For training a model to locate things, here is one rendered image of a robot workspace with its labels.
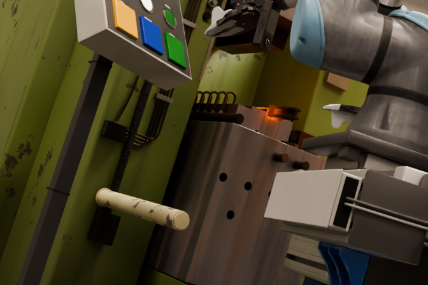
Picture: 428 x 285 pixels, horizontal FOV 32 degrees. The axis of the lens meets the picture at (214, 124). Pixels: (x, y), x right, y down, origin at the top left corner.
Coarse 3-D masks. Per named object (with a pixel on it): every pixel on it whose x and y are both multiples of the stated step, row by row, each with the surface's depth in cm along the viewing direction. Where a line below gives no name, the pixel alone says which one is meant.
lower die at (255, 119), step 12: (192, 108) 233; (204, 108) 226; (216, 108) 221; (228, 108) 215; (240, 108) 212; (252, 108) 214; (252, 120) 214; (264, 120) 216; (276, 120) 218; (288, 120) 221; (264, 132) 216; (276, 132) 218; (288, 132) 221
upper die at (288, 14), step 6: (228, 0) 237; (228, 6) 235; (282, 12) 218; (288, 12) 219; (294, 12) 220; (282, 18) 220; (288, 18) 219; (282, 24) 226; (288, 24) 224; (288, 30) 230; (288, 36) 236
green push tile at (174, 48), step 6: (168, 36) 181; (168, 42) 180; (174, 42) 182; (180, 42) 185; (168, 48) 179; (174, 48) 181; (180, 48) 184; (168, 54) 178; (174, 54) 180; (180, 54) 183; (174, 60) 179; (180, 60) 182; (180, 66) 182; (186, 66) 184
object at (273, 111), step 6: (258, 108) 223; (264, 108) 220; (270, 108) 216; (276, 108) 215; (282, 108) 213; (288, 108) 210; (294, 108) 209; (270, 114) 215; (276, 114) 215; (282, 114) 213; (288, 114) 211; (294, 114) 209
